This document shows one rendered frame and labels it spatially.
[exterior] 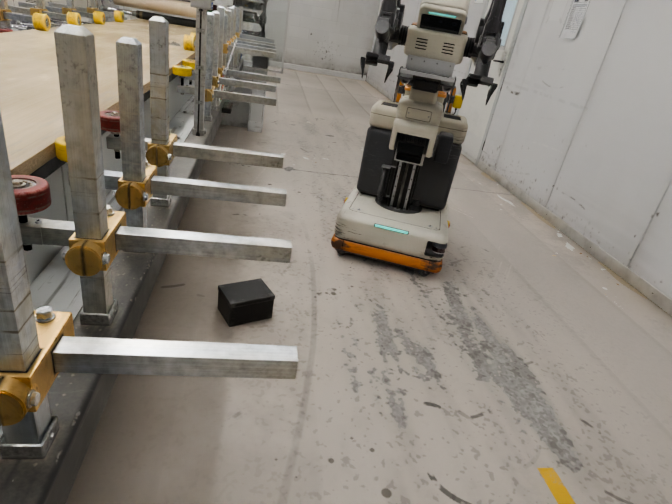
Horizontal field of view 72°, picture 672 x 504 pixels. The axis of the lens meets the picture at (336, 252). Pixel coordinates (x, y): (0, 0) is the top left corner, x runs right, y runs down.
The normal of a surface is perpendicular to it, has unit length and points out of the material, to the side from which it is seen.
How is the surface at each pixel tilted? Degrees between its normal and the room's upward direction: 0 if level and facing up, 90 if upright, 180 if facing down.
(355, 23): 90
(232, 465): 0
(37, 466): 0
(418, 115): 98
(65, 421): 0
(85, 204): 90
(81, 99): 90
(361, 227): 90
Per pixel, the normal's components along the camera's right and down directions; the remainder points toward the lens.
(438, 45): -0.24, 0.53
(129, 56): 0.13, 0.47
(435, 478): 0.16, -0.88
